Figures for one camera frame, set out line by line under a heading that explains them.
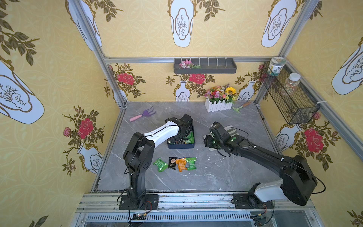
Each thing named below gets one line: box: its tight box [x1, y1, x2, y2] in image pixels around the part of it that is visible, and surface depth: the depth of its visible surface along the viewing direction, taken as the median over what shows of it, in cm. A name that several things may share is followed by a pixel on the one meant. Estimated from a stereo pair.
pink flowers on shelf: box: [179, 59, 202, 69], surface depth 89 cm
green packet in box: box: [184, 130, 195, 145], surface depth 97 cm
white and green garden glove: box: [224, 125, 240, 137], surface depth 103 cm
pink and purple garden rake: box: [129, 105, 157, 122], surface depth 116 cm
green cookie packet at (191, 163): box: [185, 157, 198, 171], surface depth 88 cm
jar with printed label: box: [267, 56, 287, 77], surface depth 87 cm
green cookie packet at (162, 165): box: [153, 157, 169, 173], surface depth 88 cm
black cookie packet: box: [167, 157, 178, 171], surface depth 89 cm
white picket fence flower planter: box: [204, 82, 238, 113], surface depth 108 cm
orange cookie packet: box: [175, 157, 188, 173], surface depth 89 cm
